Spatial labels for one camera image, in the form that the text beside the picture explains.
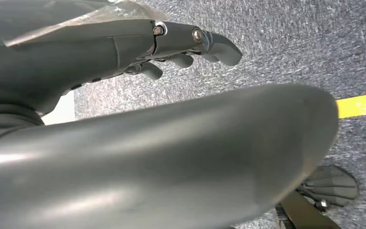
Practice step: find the white desk base panel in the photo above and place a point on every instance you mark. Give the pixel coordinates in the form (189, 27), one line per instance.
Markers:
(61, 109)

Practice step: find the ribbed grey left arm sleeve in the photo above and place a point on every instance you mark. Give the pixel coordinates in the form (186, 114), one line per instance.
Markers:
(0, 121)

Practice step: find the yellow floor tape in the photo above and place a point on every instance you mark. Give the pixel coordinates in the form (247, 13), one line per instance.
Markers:
(359, 106)

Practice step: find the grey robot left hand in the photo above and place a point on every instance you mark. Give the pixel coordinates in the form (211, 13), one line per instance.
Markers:
(170, 158)

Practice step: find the black ribbed base foot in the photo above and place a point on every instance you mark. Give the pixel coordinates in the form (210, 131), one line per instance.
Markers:
(331, 186)

